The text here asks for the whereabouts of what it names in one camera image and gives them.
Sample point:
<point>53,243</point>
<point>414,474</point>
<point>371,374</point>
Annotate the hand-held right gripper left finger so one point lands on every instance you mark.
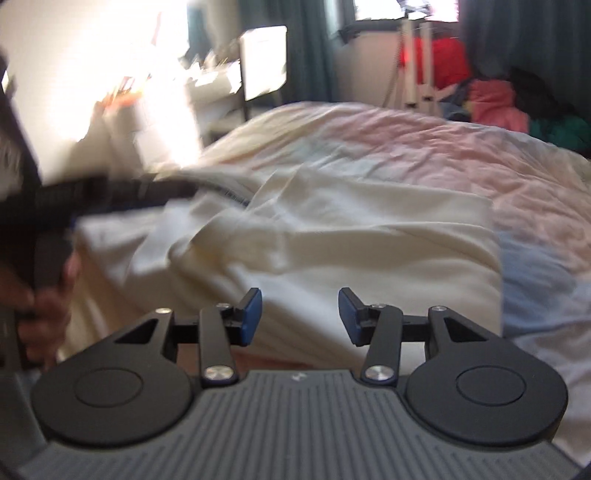
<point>249,318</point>

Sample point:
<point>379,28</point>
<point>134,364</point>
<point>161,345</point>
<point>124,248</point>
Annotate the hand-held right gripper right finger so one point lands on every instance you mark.
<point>351,318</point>

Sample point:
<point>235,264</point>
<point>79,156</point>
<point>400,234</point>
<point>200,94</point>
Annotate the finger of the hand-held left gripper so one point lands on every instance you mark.
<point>129,191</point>

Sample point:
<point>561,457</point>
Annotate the cream garment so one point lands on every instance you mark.
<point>323,240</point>

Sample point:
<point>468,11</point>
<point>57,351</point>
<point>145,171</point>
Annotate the black clothes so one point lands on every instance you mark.
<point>540,92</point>

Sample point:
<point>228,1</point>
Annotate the person's left hand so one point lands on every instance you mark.
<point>46,318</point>

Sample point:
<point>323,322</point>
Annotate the white chair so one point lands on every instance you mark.
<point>263,64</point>

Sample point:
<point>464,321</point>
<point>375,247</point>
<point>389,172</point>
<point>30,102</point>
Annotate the bed with pastel sheet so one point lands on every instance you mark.
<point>415,143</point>

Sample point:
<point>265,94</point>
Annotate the narrow teal curtain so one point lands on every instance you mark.
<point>309,46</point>

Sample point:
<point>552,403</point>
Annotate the blue-grey cloth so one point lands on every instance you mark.
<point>455,104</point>

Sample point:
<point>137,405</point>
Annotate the red garment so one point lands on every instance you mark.
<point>450,60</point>

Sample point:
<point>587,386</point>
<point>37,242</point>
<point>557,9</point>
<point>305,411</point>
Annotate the green garment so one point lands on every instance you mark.
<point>563,134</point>

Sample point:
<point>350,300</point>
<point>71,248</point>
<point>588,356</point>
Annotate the dark framed window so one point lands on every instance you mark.
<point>401,9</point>

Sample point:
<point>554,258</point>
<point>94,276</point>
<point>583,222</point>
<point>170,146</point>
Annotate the wide teal curtain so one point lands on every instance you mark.
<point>521,32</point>

